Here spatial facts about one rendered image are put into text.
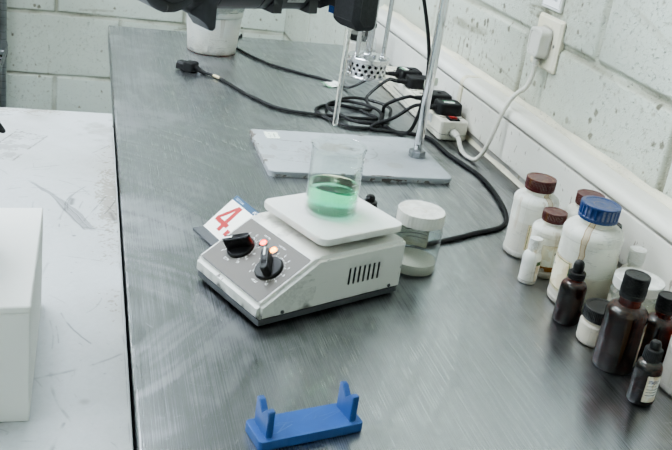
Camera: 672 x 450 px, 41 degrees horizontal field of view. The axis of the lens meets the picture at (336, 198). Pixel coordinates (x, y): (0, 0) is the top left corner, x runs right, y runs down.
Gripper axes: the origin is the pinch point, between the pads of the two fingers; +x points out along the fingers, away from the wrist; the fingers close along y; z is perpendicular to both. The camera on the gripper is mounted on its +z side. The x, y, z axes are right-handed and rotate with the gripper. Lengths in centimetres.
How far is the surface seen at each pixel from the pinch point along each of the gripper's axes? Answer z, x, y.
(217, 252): -31.0, -11.0, 3.9
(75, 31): -63, 63, 239
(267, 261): -28.5, -9.7, -4.2
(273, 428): -33.7, -20.0, -22.9
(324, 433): -34.1, -16.1, -25.0
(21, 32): -65, 46, 246
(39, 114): -35, -10, 66
